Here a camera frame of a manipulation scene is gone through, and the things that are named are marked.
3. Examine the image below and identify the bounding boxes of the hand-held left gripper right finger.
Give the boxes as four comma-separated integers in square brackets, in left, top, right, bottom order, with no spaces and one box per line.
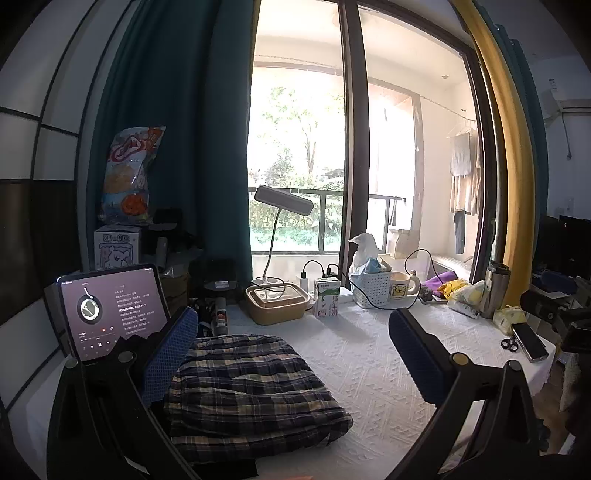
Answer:
[388,308,541,480]

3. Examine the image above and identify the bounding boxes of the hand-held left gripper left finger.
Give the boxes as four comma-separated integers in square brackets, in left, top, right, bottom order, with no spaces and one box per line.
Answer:
[46,305,199,480]

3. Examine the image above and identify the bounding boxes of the plaid pants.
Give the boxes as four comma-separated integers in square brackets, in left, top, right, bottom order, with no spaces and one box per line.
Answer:
[164,335,354,467]

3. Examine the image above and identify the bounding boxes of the white textured tablecloth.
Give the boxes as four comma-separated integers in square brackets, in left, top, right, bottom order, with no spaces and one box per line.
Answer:
[14,291,559,480]

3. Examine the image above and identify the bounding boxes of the small black bundle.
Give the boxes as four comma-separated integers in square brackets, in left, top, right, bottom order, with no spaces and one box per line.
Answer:
[191,307,215,340]

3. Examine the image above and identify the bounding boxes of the spray can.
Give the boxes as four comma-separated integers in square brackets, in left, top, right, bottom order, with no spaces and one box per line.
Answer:
[213,298,230,335]

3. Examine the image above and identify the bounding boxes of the brown cardboard box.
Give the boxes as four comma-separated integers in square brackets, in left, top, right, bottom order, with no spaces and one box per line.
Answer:
[159,268,192,315]

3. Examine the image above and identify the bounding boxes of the cream bear-print mug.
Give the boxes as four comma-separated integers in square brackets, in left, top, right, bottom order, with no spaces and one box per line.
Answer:
[389,270,423,300]

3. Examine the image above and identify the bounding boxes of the tablet with dark screen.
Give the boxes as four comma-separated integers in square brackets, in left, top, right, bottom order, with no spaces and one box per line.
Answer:
[56,264,172,363]

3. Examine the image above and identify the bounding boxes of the white perforated basket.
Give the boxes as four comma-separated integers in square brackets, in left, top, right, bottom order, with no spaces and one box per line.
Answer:
[349,270,393,309]

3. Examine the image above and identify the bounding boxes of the purple cloth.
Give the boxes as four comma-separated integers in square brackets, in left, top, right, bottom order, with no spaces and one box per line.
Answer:
[422,272,458,291]

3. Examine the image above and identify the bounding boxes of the black round stand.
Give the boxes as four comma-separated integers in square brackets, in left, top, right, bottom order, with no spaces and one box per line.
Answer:
[203,258,238,294]

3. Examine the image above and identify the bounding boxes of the yellow tissue pack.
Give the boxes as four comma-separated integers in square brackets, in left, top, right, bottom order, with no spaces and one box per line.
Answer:
[493,305,527,335]

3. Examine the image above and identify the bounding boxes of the steel tumbler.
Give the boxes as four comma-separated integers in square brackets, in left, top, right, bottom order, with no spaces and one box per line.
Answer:
[480,261,511,319]

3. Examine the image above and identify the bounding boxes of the white and green milk carton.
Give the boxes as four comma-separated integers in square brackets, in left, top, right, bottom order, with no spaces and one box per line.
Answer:
[314,277,341,319]

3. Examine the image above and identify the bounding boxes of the black smartphone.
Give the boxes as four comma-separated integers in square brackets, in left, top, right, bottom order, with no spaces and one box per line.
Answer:
[510,322,550,363]

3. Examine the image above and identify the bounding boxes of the beige lunch box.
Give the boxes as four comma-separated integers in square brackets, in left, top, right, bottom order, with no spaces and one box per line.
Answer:
[245,283,311,326]

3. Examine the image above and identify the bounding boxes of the white bear-print box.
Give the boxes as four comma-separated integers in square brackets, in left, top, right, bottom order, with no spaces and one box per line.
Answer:
[93,225,144,271]

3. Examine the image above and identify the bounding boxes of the white plastic bag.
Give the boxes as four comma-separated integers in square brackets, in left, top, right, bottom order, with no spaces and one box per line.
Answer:
[348,233,380,273]

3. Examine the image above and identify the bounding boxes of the large black object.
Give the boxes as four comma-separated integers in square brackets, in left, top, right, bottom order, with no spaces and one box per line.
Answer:
[519,272,591,356]

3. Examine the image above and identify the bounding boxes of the balcony railing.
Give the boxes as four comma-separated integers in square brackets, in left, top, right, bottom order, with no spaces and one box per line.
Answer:
[249,187,407,252]

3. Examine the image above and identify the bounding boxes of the colourful snack bag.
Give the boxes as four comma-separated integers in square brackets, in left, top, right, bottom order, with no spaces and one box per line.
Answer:
[98,126,167,227]

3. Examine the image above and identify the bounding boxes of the yellow curtain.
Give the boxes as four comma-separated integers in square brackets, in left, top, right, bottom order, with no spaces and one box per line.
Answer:
[450,0,539,315]

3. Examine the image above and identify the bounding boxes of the hanging clothes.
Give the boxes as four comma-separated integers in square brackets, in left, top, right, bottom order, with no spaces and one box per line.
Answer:
[447,129,483,254]

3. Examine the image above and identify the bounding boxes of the black monitor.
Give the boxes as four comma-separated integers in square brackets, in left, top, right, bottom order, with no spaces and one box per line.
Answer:
[538,215,591,280]

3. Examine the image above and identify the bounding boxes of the white desk lamp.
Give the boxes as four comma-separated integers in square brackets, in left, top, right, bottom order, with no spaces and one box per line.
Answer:
[253,185,315,289]

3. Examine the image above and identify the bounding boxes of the white air conditioner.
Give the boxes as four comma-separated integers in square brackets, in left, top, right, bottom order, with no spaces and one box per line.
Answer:
[547,78,591,118]

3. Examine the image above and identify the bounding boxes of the long black cable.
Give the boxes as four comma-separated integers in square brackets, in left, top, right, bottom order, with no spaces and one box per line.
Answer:
[337,249,439,311]

